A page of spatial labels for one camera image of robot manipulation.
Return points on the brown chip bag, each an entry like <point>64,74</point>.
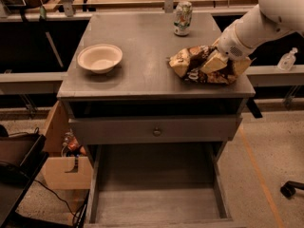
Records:
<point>187,62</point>

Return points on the wooden crate on floor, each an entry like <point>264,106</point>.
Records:
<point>61,171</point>

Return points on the green white soda can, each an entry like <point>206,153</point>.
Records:
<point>183,17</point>

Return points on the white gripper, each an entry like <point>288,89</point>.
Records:
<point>231,47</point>

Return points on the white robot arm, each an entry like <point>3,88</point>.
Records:
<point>269,20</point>

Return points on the black cart on left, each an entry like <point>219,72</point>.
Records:
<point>21,158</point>

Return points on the grey cabinet with drawers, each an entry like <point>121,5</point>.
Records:
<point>143,84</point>

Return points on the upper drawer with knob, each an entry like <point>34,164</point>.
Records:
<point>155,130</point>

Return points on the clear sanitizer pump bottle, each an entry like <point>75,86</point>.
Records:
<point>287,60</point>

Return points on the open middle drawer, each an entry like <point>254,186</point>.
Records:
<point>157,185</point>

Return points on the white paper bowl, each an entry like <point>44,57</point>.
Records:
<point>100,58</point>

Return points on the black chair caster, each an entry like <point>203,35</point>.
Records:
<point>288,189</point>

